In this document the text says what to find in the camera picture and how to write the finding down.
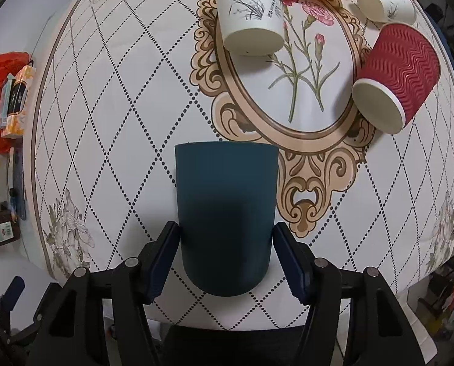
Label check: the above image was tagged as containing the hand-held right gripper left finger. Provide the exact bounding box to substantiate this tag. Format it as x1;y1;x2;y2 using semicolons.
33;221;180;366

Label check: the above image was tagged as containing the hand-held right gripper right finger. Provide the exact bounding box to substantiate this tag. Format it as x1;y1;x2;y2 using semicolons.
273;222;427;366

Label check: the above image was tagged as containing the dark teal cup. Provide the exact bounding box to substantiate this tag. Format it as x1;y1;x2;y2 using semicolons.
174;141;279;297

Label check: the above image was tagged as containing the red ribbed paper cup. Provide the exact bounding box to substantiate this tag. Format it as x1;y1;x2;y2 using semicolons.
351;22;440;135

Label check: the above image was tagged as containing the large white paper cup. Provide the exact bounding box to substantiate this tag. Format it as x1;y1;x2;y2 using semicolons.
211;0;286;56

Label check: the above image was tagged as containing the small white paper cup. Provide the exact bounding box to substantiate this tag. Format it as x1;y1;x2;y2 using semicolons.
356;0;417;24

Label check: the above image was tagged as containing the floral printed tablecloth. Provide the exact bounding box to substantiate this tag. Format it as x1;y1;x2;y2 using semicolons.
29;0;454;331

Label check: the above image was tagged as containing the brown box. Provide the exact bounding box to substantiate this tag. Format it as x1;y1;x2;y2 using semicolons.
0;209;21;250

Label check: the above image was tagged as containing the orange tissue pack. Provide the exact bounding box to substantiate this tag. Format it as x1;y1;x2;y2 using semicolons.
1;65;36;139

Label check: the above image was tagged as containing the blue and black box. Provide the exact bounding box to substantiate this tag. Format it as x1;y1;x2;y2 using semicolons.
0;75;18;131

